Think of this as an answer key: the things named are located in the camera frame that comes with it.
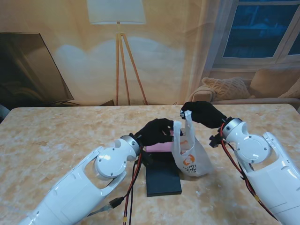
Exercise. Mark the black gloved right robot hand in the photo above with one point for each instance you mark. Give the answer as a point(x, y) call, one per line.
point(206, 114)

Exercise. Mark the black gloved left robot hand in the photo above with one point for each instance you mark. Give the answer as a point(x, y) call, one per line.
point(152, 133)

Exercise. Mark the white plastic bag orange logo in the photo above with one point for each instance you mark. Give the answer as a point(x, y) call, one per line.
point(192, 159)

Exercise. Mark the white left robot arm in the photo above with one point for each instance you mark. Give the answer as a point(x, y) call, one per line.
point(82, 182)

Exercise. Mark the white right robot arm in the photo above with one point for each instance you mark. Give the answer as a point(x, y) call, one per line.
point(257, 164)

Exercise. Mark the black gift box pink inside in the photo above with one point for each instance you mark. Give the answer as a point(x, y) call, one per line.
point(159, 150)

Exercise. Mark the black gift box lid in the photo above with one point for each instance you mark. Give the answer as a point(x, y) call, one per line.
point(162, 182)

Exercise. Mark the beige sofa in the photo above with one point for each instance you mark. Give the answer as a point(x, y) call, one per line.
point(201, 95)

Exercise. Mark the cream knitted pillow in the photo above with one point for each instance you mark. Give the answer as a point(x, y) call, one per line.
point(293, 92)
point(227, 87)

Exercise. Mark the sheer cream curtain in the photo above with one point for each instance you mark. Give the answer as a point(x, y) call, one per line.
point(199, 47)

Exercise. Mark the plain beige pillow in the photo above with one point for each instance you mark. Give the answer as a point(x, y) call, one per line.
point(272, 82)

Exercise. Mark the white framed window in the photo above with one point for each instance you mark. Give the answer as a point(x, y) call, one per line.
point(253, 35)

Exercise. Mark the tripod floor lamp white shade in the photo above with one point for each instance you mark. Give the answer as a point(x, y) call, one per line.
point(117, 11)

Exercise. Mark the dark flat television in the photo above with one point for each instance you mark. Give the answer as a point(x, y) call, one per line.
point(23, 70)

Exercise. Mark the dark grey chair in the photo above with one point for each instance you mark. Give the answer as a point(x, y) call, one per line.
point(2, 112)

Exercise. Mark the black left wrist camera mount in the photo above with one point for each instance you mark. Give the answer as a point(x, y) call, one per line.
point(146, 158)

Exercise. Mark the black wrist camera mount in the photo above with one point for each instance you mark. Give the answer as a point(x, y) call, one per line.
point(146, 158)
point(214, 141)

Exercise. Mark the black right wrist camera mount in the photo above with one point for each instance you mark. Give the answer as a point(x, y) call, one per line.
point(214, 141)

